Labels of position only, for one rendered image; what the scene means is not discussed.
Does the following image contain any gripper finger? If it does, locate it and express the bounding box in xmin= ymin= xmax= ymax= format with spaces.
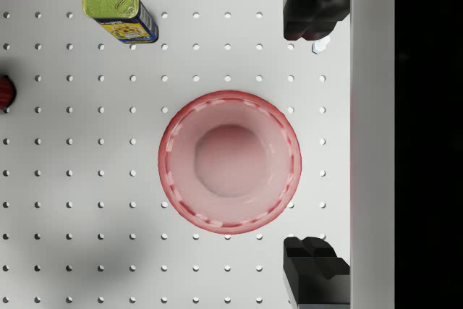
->
xmin=283 ymin=0 xmax=351 ymax=42
xmin=283 ymin=235 xmax=351 ymax=309

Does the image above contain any red plate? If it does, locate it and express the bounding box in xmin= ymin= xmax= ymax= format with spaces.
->
xmin=158 ymin=90 xmax=302 ymax=234

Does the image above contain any red mug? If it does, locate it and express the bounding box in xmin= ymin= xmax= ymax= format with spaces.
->
xmin=0 ymin=75 xmax=17 ymax=110

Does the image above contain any blue flat-sided can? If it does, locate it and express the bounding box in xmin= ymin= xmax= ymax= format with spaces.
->
xmin=82 ymin=0 xmax=159 ymax=44

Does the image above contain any bolt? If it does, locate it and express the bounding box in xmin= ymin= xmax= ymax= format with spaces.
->
xmin=311 ymin=36 xmax=331 ymax=55

